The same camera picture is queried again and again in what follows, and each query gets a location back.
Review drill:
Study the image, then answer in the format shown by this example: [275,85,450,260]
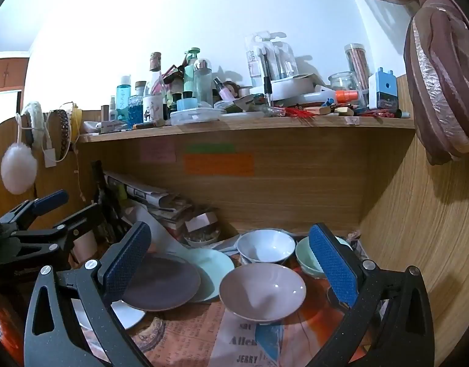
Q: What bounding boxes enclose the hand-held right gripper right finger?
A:
[307,222,436,367]

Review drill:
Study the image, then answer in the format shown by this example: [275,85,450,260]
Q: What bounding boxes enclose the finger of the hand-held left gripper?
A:
[5,202,106,267]
[0,189,70,235]

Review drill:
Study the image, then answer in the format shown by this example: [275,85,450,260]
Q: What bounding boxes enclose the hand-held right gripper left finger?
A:
[23,221,153,367]

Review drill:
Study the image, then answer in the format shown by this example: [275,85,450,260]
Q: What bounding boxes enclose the light green bowl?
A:
[295,235,353,280]

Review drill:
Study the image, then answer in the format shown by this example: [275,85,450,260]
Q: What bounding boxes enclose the dark brown plate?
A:
[121,256,202,311]

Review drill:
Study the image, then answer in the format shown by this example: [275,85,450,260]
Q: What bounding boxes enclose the white shallow bowl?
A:
[219,263,307,322]

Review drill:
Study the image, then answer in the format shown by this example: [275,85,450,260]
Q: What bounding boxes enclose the light green plate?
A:
[181,248,236,303]

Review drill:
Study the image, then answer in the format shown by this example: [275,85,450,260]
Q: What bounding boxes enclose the dark wine bottle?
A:
[91,161,122,245]

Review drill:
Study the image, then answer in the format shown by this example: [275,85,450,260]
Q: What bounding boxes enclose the white fluffy pompom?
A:
[0,141,38,195]

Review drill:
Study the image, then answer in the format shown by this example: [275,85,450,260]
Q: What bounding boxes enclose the grey paper sheets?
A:
[133,204,239,257]

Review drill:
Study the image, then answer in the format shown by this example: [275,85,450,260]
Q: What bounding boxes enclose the stack of newspapers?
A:
[104,172,195,234]

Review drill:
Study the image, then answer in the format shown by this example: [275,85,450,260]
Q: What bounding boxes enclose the studded headband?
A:
[51,109,72,163]

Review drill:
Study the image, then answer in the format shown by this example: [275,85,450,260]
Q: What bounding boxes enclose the small bowl of trinkets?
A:
[183,227,221,248]

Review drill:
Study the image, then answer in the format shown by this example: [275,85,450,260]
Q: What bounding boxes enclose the white fluffy earmuff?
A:
[20,100,47,150]

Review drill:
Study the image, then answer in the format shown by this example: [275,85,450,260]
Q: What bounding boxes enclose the yellow cloth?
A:
[68,102,84,136]

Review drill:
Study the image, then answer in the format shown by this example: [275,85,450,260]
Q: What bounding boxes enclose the pink sticky note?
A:
[140,141,176,163]

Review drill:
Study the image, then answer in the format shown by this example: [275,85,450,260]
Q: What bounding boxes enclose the round blue glass bottle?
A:
[128,81,148,123]

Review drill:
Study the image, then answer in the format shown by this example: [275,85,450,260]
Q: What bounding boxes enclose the wooden cabinet door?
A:
[0,57,30,92]

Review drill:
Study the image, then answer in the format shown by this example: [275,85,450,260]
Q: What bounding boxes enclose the tall blue liquid bottle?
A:
[116,76,132,121]

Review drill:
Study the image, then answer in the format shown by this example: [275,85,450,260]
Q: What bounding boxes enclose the printed newspaper table cover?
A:
[66,233,373,367]

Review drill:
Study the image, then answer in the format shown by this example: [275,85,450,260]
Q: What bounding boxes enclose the orange sticky note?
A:
[184,153,255,177]

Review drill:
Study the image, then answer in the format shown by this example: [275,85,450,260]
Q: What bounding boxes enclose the printed white mug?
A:
[143,95,164,123]

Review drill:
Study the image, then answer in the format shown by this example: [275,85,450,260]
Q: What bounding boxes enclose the green sticky note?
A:
[184,143,235,154]

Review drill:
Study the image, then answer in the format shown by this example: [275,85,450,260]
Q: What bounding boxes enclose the red tassel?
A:
[284,107,315,127]

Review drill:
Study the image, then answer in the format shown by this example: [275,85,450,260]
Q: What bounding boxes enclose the clear lidded plastic box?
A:
[169,108,227,125]

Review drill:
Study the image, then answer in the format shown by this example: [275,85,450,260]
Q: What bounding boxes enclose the clear bottle with gold cap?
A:
[144,51,167,98]

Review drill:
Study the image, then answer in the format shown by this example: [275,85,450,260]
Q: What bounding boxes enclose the white bottle with orange cap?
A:
[315,89,359,105]

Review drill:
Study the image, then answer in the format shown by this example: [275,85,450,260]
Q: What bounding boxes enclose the white oval dish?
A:
[223,111,266,120]

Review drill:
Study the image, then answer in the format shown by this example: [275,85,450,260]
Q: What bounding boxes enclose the green pump bottle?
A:
[183,48,200,92]

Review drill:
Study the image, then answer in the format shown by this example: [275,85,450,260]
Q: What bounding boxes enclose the blue pencil sharpener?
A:
[368,68,399,109]

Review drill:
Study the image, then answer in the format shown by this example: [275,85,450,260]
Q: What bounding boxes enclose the frosted clear bottle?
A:
[193,58,213,104]

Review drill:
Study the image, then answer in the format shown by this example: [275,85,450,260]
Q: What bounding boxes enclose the white flat box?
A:
[270,74,327,100]

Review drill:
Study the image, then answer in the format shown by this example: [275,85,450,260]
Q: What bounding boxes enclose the glass jar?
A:
[328,71,359,94]

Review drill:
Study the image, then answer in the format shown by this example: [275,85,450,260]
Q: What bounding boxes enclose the small pink spray bottle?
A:
[213,77,235,102]

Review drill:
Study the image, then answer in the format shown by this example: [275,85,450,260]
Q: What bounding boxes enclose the clear tube of pencils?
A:
[343,43,373,90]

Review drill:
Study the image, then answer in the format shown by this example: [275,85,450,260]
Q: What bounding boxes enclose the brown curtain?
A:
[324,0,469,167]

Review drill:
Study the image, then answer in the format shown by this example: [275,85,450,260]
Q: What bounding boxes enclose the clear blister pack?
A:
[270,31,299,79]
[245,32,275,87]

